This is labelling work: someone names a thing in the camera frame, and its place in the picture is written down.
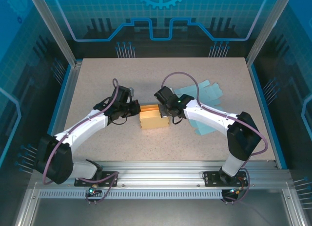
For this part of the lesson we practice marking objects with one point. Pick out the blue-edged aluminium side rail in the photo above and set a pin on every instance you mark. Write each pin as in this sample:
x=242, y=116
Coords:
x=265, y=114
x=62, y=114

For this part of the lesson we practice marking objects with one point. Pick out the orange paper box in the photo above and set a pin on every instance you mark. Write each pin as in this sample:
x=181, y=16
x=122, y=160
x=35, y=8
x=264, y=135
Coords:
x=153, y=121

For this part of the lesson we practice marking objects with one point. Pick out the blue panel with grid print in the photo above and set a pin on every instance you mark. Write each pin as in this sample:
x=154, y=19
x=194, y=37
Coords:
x=292, y=77
x=19, y=65

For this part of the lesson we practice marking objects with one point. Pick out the long aluminium mounting rail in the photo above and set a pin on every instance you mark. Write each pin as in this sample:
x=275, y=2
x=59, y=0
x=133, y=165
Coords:
x=161, y=173

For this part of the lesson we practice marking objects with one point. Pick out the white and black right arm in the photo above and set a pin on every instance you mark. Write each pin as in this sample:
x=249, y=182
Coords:
x=207, y=114

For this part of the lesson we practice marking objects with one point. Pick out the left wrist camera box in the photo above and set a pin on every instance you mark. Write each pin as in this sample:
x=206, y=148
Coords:
x=132, y=90

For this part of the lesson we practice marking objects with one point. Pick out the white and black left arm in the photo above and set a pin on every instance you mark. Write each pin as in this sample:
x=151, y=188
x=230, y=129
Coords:
x=83, y=125

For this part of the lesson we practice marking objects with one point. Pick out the aluminium frame post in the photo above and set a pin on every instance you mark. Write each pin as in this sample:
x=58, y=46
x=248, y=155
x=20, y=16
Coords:
x=268, y=28
x=54, y=28

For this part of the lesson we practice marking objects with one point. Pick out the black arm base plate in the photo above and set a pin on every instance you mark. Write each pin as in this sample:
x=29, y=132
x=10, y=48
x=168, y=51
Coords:
x=81, y=182
x=209, y=179

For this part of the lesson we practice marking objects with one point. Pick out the power connector with green light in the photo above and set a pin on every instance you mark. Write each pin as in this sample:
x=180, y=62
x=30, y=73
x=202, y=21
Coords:
x=235, y=191
x=92, y=190

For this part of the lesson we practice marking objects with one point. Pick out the blue panel with gear print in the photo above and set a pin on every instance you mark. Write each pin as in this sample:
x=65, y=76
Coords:
x=158, y=16

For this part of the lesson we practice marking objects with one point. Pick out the light blue paper box sheet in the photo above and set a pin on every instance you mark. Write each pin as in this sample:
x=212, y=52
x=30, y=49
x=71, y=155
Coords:
x=212, y=92

